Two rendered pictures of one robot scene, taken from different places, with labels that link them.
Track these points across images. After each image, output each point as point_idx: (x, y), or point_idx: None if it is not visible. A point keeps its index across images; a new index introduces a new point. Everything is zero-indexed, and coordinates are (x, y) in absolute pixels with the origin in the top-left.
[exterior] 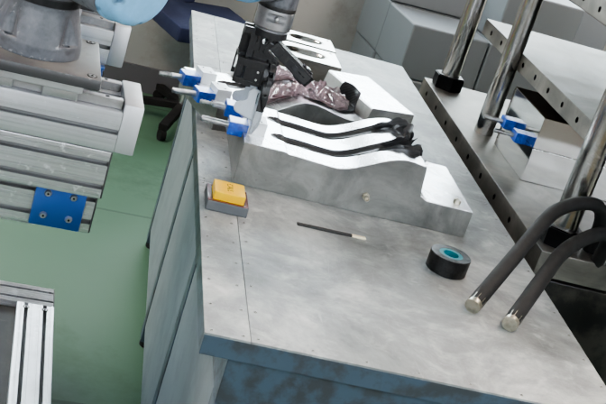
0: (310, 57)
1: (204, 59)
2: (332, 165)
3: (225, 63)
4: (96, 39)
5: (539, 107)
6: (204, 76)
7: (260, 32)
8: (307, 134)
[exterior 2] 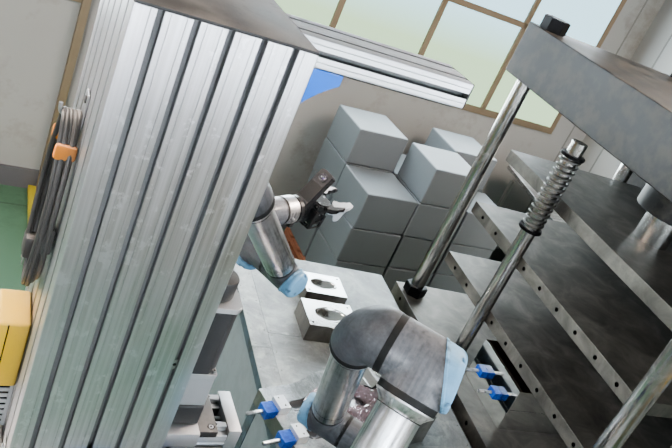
0: (337, 322)
1: (257, 335)
2: None
3: (273, 335)
4: (212, 442)
5: (511, 372)
6: (281, 410)
7: None
8: None
